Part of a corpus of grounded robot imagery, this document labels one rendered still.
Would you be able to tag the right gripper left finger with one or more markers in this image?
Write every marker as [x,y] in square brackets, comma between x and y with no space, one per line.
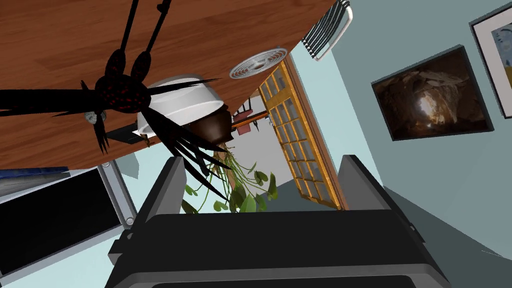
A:
[168,188]

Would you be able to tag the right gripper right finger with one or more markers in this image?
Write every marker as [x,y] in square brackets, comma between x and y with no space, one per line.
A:
[362,188]

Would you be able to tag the yellow wooden glass-paned door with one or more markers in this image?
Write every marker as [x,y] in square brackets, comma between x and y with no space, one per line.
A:
[298,160]

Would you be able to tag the brown pot with green plant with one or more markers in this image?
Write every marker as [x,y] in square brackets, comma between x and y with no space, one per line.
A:
[212,126]

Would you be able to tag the white round pot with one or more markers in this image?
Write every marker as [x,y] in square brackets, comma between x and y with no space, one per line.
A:
[184,106]

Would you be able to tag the black spiky plant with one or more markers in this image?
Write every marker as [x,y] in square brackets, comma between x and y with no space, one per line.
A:
[120,94]

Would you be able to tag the dark framed cave picture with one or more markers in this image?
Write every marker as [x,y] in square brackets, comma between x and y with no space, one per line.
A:
[432,96]

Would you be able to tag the grey-framed black screen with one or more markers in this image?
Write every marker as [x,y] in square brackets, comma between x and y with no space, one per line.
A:
[52,220]

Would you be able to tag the pale framed picture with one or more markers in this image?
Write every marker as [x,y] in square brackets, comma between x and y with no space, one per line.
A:
[492,52]

